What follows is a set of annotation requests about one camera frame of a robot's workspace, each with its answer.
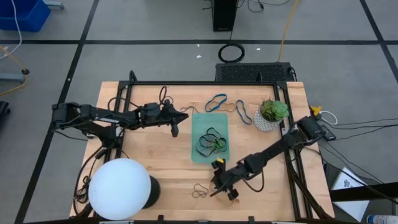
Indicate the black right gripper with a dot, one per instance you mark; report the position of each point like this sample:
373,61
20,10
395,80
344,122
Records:
230,177

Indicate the wide tan rubber band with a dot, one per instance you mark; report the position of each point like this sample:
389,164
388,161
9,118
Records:
235,107

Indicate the black perforated computer case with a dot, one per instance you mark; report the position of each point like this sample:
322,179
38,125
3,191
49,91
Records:
248,72

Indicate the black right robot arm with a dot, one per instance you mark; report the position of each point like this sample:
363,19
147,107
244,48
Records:
280,146

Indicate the succulent in white patterned pot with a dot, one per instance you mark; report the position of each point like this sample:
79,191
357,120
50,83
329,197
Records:
273,110

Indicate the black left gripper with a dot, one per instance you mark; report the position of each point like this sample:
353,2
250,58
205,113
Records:
166,113

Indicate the teal translucent plastic bin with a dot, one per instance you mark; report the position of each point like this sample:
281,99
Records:
199,121

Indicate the white and blue can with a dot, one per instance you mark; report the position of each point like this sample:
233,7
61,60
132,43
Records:
384,219

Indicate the yellow tape marker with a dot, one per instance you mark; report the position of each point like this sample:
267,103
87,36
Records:
220,160

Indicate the thin blue rubber band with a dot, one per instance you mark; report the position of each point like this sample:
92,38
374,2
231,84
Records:
202,141

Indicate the black tower computer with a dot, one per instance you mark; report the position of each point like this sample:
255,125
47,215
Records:
224,15

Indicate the white globe lamp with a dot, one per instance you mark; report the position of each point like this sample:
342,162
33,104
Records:
119,188

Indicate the dark brown rubber band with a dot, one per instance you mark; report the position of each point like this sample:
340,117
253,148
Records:
193,193

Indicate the blue plastic crate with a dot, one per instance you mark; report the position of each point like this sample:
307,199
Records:
21,14

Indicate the thin dark grey rubber band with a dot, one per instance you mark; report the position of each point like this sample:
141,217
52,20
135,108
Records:
181,109

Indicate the grey metal stand foot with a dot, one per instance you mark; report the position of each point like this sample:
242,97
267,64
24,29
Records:
54,4
12,77

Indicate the white paper sheet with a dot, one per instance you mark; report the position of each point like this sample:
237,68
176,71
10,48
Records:
348,205

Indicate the wide blue rubber band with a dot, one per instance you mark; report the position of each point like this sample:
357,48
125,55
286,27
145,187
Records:
206,106
237,107

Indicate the black metal beam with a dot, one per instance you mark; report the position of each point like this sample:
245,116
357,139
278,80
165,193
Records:
367,191

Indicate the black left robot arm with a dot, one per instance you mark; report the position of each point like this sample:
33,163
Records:
102,117

